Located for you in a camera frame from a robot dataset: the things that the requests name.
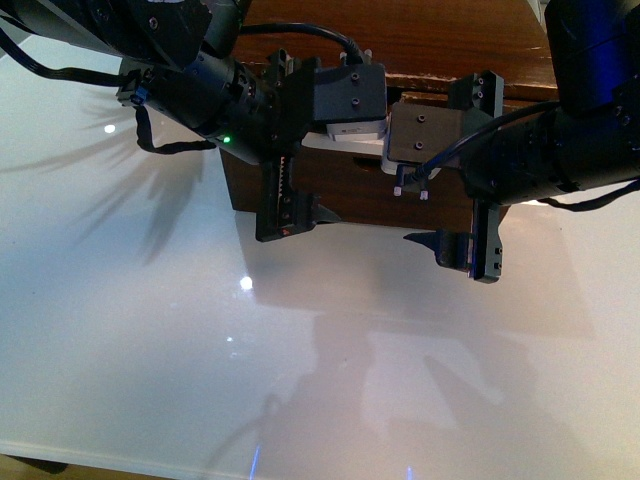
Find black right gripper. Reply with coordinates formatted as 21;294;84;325
404;71;504;284

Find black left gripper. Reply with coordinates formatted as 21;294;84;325
257;49;340;242

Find white drawer handle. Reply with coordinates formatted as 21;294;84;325
302;132;383;157

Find wooden drawer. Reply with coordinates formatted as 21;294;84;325
219;147;476;232
312;84;486;141

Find dark wooden drawer box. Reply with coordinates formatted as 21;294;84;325
218;0;561;234

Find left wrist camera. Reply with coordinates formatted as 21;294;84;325
313;64;387;127

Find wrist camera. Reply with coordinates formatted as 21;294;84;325
381;102;465;175
313;64;387;127

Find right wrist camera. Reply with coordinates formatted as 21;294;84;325
381;102;465;175

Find blue right camera cable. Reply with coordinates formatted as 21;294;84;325
393;99;564;200

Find black left camera cable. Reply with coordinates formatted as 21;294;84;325
239;22;364;66

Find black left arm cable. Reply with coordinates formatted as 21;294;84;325
0;24;216;154

